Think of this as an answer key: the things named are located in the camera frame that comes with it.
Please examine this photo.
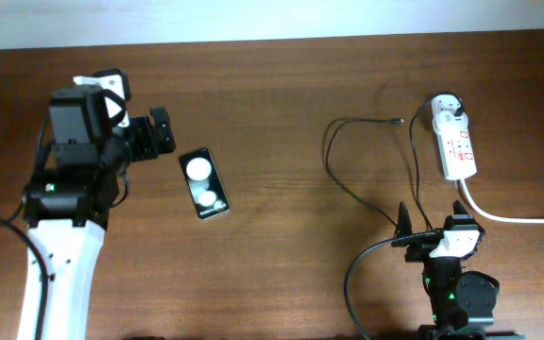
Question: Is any black smartphone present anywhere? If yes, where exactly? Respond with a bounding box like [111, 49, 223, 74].
[178, 147, 230, 221]

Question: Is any black charger cable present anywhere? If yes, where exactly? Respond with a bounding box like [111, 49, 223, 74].
[322, 92, 466, 231]

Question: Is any white power strip cord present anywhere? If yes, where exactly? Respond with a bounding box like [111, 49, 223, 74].
[456, 178, 544, 227]

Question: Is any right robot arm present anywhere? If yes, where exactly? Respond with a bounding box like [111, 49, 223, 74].
[391, 201, 500, 340]

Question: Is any white power strip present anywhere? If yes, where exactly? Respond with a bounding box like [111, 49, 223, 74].
[435, 129, 477, 181]

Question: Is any white USB charger adapter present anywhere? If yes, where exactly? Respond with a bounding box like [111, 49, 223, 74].
[431, 93, 468, 135]

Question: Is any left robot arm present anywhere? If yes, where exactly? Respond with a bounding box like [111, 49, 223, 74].
[18, 85, 176, 339]

